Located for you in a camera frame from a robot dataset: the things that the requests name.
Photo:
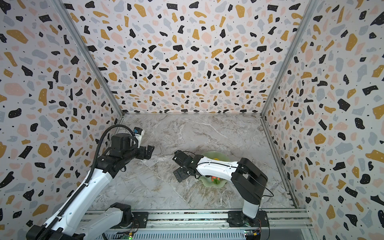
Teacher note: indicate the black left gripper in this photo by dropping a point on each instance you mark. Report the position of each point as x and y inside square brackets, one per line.
[142, 155]

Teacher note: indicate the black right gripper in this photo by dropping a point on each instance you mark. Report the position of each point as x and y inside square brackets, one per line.
[184, 164]

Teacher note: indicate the red fake strawberry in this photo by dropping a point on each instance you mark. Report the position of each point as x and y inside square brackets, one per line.
[216, 180]

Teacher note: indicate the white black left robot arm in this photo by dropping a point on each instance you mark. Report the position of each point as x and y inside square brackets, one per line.
[66, 223]

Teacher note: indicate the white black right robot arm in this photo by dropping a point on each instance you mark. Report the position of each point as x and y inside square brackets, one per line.
[249, 181]

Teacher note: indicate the light green wavy fruit bowl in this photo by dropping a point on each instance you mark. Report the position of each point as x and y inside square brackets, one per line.
[207, 182]

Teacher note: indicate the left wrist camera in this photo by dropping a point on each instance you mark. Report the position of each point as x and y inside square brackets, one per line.
[139, 133]

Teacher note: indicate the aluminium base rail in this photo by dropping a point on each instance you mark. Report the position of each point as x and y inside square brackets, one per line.
[227, 224]

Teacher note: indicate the aluminium corner post left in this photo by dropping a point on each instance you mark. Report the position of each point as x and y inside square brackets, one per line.
[65, 16]

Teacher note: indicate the aluminium corner post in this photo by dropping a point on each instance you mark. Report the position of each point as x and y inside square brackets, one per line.
[65, 16]
[290, 54]

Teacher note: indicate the aluminium corner post right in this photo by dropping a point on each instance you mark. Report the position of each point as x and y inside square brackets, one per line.
[290, 54]

